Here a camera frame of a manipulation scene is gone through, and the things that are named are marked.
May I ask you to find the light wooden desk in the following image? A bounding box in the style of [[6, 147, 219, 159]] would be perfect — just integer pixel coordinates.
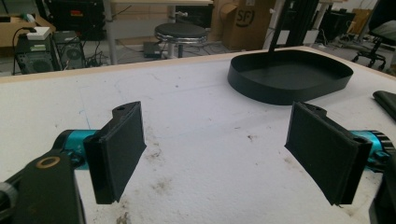
[[0, 14, 57, 49]]

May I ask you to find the black metal frame post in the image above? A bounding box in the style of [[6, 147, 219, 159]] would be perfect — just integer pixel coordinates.
[[285, 0, 321, 48]]

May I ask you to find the black round stool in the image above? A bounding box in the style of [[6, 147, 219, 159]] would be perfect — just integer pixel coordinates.
[[154, 22, 209, 59]]

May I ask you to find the flat black device on floor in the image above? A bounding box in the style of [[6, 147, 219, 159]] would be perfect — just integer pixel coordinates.
[[142, 41, 163, 59]]

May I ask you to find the brown cardboard box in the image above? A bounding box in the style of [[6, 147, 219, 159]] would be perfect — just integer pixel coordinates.
[[218, 0, 276, 51]]

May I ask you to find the white desk leg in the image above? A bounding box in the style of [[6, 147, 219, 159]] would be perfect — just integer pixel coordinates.
[[103, 0, 119, 65]]

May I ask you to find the small white box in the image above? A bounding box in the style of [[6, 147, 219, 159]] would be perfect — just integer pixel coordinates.
[[26, 26, 51, 41]]

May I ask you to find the black computer tower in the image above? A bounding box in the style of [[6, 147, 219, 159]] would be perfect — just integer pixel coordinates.
[[14, 33, 61, 75], [52, 30, 86, 70]]

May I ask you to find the black oval tray with stand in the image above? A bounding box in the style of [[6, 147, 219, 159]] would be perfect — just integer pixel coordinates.
[[227, 0, 354, 105]]

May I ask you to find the black office chair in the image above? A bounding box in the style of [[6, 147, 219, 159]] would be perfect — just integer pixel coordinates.
[[350, 0, 396, 70]]

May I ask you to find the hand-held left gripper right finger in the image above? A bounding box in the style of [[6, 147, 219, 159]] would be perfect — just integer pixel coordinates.
[[284, 102, 390, 206]]

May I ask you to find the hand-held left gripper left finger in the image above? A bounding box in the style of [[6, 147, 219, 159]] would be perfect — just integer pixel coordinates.
[[62, 101, 148, 205]]

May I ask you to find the black cloth pouch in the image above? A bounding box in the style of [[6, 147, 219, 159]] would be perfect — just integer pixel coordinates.
[[372, 90, 396, 122]]

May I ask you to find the white foam table sheet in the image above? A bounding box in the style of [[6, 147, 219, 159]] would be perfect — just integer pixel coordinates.
[[0, 50, 396, 224]]

